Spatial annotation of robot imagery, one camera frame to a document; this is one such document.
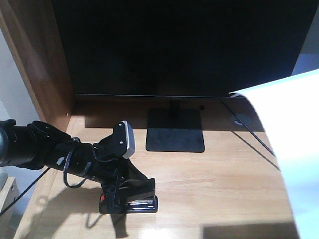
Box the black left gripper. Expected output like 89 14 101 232
46 135 140 214

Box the black stapler with orange tab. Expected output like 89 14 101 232
98 159 159 214

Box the white paper sheet stack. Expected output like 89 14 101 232
231 70 319 239

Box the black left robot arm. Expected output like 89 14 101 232
0 119 153 214

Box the wooden desk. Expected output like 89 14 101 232
0 0 298 239

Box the black monitor stand base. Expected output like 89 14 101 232
146 100 205 153

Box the wooden armchair with grey cushion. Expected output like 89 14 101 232
0 169 18 239

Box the black computer monitor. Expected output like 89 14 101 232
52 0 319 97

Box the black camera cable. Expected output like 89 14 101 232
62 143 120 189

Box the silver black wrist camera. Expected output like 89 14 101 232
110 120 136 159

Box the black monitor cable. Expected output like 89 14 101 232
220 97 281 170

